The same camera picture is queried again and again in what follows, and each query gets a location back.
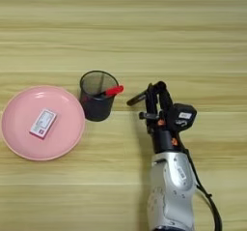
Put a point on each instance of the small pink white box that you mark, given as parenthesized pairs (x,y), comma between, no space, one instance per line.
(43,122)

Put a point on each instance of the thin pen with red cap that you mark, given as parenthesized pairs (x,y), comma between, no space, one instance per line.
(115,90)

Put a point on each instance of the black mesh pen holder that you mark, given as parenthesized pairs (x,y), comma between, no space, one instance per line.
(98,110)

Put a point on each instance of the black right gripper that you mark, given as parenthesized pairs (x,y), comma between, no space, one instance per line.
(164,141)

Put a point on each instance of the pink round plate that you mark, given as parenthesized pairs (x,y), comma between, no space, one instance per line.
(64,138)

